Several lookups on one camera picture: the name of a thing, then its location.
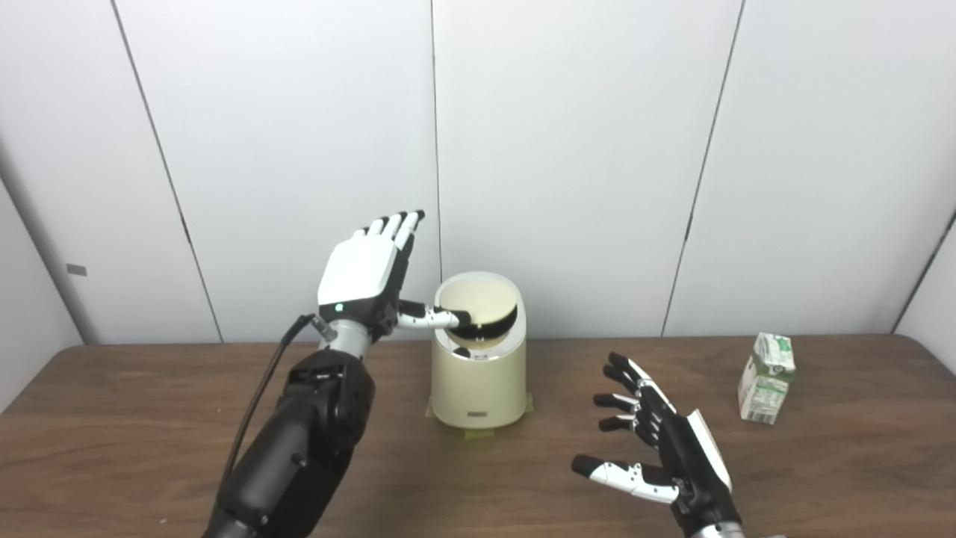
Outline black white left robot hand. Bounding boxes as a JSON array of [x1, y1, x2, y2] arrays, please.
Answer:
[[317, 210, 464, 341]]

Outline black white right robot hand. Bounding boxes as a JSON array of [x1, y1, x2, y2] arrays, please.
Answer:
[[571, 353, 744, 536]]

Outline green white milk carton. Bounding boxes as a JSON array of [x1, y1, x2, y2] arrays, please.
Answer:
[[738, 333, 797, 425]]

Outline round cream bin lid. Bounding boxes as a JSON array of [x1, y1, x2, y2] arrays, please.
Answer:
[[437, 275, 519, 334]]

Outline cream-colored plastic bin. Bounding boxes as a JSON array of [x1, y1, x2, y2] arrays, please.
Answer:
[[431, 271, 527, 430]]

